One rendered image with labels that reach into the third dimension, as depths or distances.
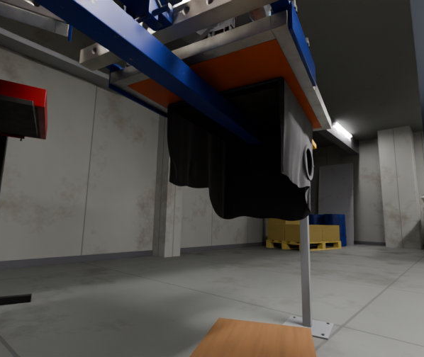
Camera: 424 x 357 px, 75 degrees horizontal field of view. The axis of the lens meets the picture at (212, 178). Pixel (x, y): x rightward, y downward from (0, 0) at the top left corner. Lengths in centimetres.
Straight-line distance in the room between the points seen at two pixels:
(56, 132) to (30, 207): 90
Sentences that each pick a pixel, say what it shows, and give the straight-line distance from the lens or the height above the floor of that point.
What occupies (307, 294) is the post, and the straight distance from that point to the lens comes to 157.
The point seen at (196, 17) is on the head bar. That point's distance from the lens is 77.
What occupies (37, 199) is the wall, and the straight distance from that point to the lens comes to 362.
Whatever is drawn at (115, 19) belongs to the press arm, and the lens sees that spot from 64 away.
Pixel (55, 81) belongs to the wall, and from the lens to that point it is 397.
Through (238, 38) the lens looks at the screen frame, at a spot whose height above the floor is 96.
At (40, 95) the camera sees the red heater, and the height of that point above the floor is 107.
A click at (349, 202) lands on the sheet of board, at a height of 113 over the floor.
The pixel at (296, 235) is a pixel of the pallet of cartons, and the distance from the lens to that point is 582.
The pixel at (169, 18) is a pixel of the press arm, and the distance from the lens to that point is 79.
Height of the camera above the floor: 51
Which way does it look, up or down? 9 degrees up
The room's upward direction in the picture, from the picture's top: 1 degrees clockwise
